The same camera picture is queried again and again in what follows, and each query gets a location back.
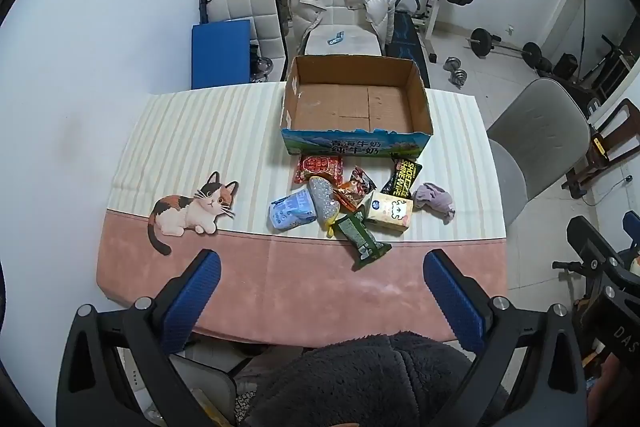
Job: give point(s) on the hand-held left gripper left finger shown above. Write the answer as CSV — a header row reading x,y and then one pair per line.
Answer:
x,y
192,302

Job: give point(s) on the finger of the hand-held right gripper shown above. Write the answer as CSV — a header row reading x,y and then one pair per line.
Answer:
x,y
632,229
590,239

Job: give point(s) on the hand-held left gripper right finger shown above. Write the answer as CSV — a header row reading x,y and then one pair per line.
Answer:
x,y
455,302

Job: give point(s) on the purple cloth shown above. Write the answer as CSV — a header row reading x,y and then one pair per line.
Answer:
x,y
432,197

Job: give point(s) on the cream yellow carton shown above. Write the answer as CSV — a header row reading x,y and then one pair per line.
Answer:
x,y
390,212

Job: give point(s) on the green packet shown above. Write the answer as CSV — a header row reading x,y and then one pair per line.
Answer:
x,y
360,237

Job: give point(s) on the black yellow packet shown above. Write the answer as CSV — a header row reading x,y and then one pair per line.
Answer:
x,y
402,177

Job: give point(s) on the blue tissue packet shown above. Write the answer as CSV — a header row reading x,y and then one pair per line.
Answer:
x,y
292,209

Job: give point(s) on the orange snack packet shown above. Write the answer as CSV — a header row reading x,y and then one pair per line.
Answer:
x,y
357,184

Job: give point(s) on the silver glitter sponge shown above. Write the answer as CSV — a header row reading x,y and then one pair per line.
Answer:
x,y
322,199

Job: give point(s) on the red snack packet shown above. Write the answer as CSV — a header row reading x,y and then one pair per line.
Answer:
x,y
320,168

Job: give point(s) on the cardboard box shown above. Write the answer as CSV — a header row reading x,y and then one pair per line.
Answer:
x,y
350,107

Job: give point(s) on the grey plastic seat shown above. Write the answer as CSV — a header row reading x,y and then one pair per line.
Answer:
x,y
215,387

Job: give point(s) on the yellow black tool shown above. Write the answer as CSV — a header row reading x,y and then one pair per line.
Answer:
x,y
599,147

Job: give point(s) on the dark wooden chair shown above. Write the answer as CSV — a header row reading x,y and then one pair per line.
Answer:
x,y
620,117

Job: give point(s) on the grey chair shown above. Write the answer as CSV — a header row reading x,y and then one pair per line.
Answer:
x,y
540,122

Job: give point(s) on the dark grey fleece garment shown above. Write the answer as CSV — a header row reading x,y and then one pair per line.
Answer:
x,y
350,377

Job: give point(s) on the black exercise machine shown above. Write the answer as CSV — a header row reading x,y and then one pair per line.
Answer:
x,y
595,67

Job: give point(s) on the small chrome dumbbell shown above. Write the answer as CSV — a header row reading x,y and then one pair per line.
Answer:
x,y
459,77
452,63

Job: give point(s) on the short barbell with black plates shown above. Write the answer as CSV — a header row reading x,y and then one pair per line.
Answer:
x,y
482,41

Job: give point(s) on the blue mat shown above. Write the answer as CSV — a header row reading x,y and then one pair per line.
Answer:
x,y
220,54

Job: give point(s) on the black weight bench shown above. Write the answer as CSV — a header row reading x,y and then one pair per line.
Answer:
x,y
402,37

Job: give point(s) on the small blue clip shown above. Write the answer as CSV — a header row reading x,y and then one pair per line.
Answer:
x,y
335,38

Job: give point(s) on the white padded chair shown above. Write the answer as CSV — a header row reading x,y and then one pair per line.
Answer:
x,y
245,7

